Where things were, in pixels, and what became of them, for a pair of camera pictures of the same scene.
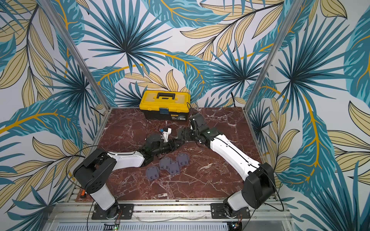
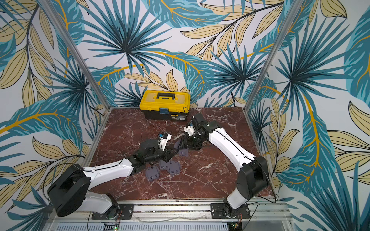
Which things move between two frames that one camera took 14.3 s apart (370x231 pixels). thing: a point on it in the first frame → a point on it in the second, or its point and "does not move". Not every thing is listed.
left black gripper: (172, 148) → (168, 155)
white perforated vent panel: (143, 226) does not move
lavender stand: (152, 173) does not move
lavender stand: (165, 163) does not move
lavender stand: (182, 159) → (183, 152)
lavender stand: (174, 168) does not move
